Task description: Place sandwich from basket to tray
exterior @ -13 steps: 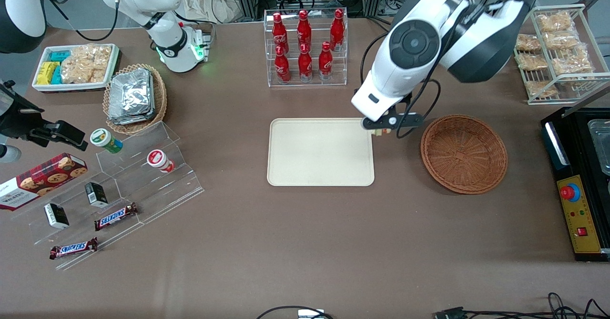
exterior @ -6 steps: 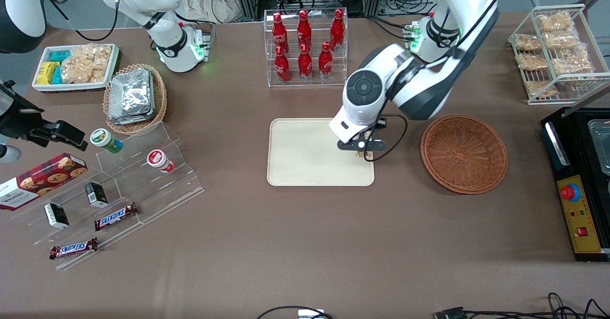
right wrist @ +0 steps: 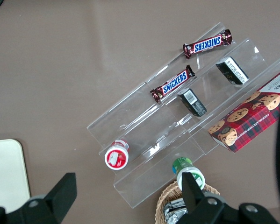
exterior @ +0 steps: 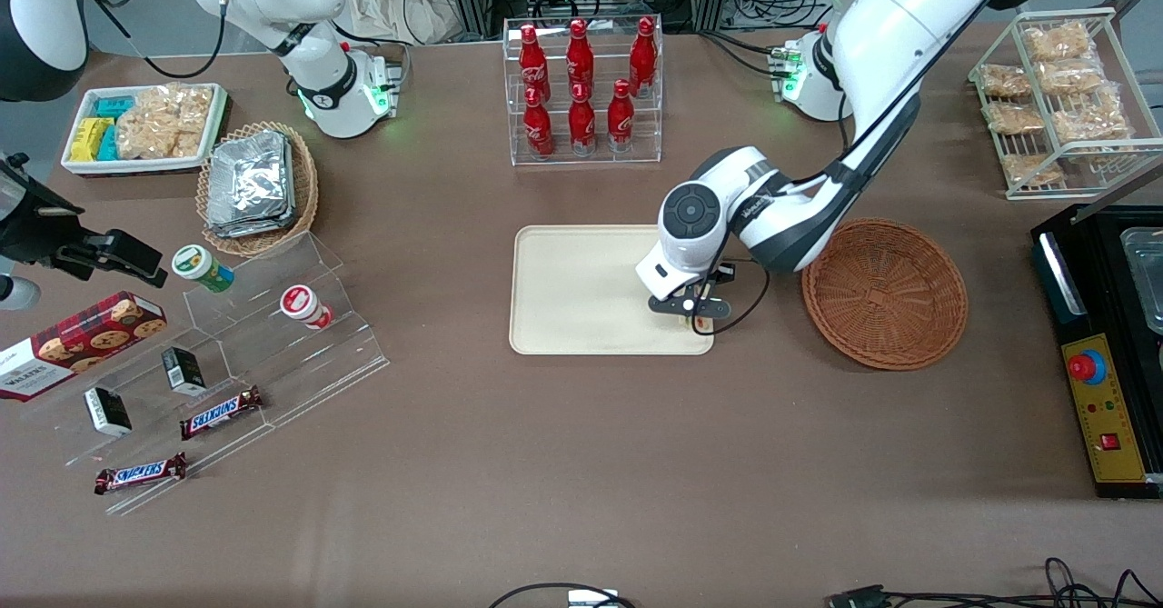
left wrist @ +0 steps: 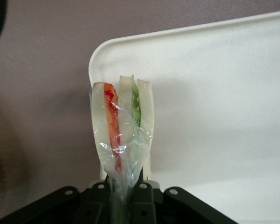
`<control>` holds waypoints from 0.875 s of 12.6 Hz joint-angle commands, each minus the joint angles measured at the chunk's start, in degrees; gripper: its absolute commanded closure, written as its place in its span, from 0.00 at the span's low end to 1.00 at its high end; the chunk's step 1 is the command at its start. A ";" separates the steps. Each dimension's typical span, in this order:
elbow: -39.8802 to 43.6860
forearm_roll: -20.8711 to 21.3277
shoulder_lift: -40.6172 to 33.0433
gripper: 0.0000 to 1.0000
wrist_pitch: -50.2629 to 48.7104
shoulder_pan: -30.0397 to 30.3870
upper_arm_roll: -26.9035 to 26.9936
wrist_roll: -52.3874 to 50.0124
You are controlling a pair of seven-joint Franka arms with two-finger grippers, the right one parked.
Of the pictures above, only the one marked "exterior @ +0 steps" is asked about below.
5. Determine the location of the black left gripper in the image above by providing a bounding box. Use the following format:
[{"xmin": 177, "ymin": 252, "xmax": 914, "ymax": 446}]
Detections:
[{"xmin": 646, "ymin": 264, "xmax": 736, "ymax": 322}]

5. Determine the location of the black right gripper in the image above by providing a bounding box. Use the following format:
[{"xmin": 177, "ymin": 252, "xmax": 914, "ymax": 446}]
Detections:
[{"xmin": 0, "ymin": 154, "xmax": 170, "ymax": 288}]

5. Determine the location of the beige plastic tray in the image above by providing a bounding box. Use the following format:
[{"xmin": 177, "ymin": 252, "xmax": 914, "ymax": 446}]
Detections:
[{"xmin": 509, "ymin": 224, "xmax": 715, "ymax": 356}]

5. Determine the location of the white rectangular snack tray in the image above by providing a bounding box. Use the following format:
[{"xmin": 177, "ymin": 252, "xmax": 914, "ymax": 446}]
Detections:
[{"xmin": 60, "ymin": 83, "xmax": 229, "ymax": 178}]

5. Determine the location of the oval brown wicker basket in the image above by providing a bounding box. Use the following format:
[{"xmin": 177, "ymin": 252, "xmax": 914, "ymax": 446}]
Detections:
[{"xmin": 195, "ymin": 121, "xmax": 321, "ymax": 259}]

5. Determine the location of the round brown wicker basket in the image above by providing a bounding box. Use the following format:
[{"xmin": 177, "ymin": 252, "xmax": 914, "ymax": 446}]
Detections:
[{"xmin": 801, "ymin": 218, "xmax": 969, "ymax": 372}]

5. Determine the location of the red tartan cookie box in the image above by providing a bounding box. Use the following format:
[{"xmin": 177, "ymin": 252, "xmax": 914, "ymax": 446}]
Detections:
[{"xmin": 0, "ymin": 290, "xmax": 170, "ymax": 403}]

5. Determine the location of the green lid snack cup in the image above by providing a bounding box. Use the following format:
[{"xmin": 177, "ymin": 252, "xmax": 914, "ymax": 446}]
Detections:
[{"xmin": 171, "ymin": 244, "xmax": 235, "ymax": 294}]

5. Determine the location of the yellow snack pack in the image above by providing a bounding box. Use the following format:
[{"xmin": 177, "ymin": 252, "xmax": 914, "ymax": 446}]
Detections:
[{"xmin": 69, "ymin": 117, "xmax": 115, "ymax": 163}]

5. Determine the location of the small black box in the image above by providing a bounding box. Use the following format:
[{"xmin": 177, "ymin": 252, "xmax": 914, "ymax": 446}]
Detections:
[
  {"xmin": 84, "ymin": 386, "xmax": 134, "ymax": 438},
  {"xmin": 161, "ymin": 345, "xmax": 208, "ymax": 398}
]

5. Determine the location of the clear bag of crackers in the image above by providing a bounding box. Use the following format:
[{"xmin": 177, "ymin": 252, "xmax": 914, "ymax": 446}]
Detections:
[{"xmin": 114, "ymin": 83, "xmax": 215, "ymax": 161}]

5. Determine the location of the silver foil packs stack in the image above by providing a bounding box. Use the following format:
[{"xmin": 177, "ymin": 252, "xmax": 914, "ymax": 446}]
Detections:
[{"xmin": 205, "ymin": 130, "xmax": 297, "ymax": 239}]

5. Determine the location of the clear acrylic bottle rack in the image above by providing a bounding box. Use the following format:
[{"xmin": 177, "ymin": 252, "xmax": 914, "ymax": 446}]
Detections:
[{"xmin": 502, "ymin": 15, "xmax": 664, "ymax": 167}]

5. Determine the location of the brown Snickers bar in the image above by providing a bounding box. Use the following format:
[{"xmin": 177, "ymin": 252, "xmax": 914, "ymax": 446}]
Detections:
[
  {"xmin": 178, "ymin": 385, "xmax": 266, "ymax": 442},
  {"xmin": 94, "ymin": 451, "xmax": 189, "ymax": 497}
]

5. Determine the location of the red cola bottle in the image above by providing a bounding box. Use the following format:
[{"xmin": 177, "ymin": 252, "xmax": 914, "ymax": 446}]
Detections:
[
  {"xmin": 566, "ymin": 19, "xmax": 596, "ymax": 100},
  {"xmin": 518, "ymin": 25, "xmax": 552, "ymax": 105},
  {"xmin": 606, "ymin": 79, "xmax": 636, "ymax": 154},
  {"xmin": 568, "ymin": 84, "xmax": 598, "ymax": 156},
  {"xmin": 629, "ymin": 16, "xmax": 659, "ymax": 98},
  {"xmin": 522, "ymin": 87, "xmax": 555, "ymax": 160}
]

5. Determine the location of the red lid snack cup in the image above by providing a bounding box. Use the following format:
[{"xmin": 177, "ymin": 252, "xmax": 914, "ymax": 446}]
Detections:
[{"xmin": 279, "ymin": 284, "xmax": 334, "ymax": 331}]

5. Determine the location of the clear acrylic stepped display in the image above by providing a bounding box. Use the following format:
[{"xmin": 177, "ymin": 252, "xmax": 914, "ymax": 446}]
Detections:
[{"xmin": 22, "ymin": 230, "xmax": 393, "ymax": 517}]

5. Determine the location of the clear bag of fried snacks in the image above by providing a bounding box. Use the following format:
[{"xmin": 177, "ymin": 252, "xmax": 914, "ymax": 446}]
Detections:
[
  {"xmin": 985, "ymin": 101, "xmax": 1046, "ymax": 135},
  {"xmin": 1001, "ymin": 154, "xmax": 1066, "ymax": 187},
  {"xmin": 1050, "ymin": 99, "xmax": 1133, "ymax": 145},
  {"xmin": 979, "ymin": 64, "xmax": 1031, "ymax": 98},
  {"xmin": 1023, "ymin": 22, "xmax": 1095, "ymax": 64},
  {"xmin": 1038, "ymin": 59, "xmax": 1106, "ymax": 95}
]

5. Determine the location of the black machine with yellow panel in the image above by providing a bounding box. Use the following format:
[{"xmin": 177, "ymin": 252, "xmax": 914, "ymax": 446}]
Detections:
[{"xmin": 1030, "ymin": 203, "xmax": 1163, "ymax": 501}]

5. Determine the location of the clear glass container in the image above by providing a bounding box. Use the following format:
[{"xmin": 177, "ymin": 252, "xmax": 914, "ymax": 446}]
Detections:
[{"xmin": 1120, "ymin": 225, "xmax": 1163, "ymax": 334}]

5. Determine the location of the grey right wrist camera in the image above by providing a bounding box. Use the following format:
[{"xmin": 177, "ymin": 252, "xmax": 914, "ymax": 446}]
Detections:
[{"xmin": 0, "ymin": 275, "xmax": 43, "ymax": 312}]

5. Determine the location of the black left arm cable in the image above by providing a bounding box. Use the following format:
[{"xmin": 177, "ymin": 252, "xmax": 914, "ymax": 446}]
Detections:
[{"xmin": 689, "ymin": 257, "xmax": 773, "ymax": 337}]

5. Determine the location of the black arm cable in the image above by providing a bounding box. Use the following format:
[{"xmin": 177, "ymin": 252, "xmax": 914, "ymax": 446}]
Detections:
[
  {"xmin": 84, "ymin": 0, "xmax": 230, "ymax": 80},
  {"xmin": 689, "ymin": 257, "xmax": 773, "ymax": 337}
]

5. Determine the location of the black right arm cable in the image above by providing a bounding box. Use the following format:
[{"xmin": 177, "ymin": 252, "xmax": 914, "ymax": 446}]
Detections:
[{"xmin": 84, "ymin": 0, "xmax": 230, "ymax": 80}]

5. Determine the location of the black cable with white plug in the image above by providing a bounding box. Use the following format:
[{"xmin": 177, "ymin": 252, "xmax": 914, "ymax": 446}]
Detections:
[{"xmin": 489, "ymin": 582, "xmax": 637, "ymax": 608}]

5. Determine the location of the black cable bundle with connector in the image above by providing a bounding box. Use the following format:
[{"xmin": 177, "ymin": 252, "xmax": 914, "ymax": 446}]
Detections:
[{"xmin": 827, "ymin": 557, "xmax": 1163, "ymax": 608}]

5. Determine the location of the white wire rack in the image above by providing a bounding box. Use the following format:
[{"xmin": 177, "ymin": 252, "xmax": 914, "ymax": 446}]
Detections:
[{"xmin": 967, "ymin": 7, "xmax": 1163, "ymax": 202}]

